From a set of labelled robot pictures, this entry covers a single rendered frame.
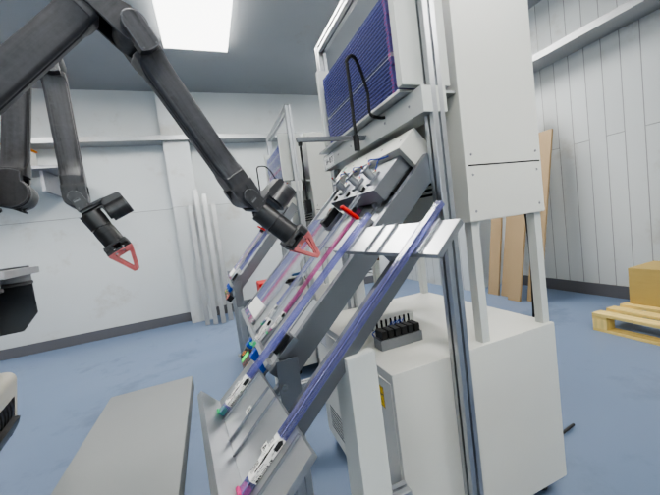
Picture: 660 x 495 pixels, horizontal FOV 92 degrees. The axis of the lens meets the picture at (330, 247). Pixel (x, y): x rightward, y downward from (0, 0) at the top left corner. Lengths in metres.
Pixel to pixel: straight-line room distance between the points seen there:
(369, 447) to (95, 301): 4.52
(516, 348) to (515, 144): 0.65
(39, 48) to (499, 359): 1.31
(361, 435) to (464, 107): 0.90
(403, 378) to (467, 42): 0.99
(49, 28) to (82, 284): 4.31
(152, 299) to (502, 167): 4.38
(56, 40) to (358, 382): 0.78
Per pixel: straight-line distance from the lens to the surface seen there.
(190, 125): 0.79
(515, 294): 3.91
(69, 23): 0.81
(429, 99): 0.97
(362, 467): 0.69
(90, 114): 5.14
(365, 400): 0.63
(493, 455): 1.30
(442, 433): 1.13
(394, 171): 0.94
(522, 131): 1.24
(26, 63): 0.78
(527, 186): 1.23
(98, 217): 1.14
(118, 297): 4.89
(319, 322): 0.81
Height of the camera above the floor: 1.05
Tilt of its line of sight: 4 degrees down
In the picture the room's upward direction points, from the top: 7 degrees counter-clockwise
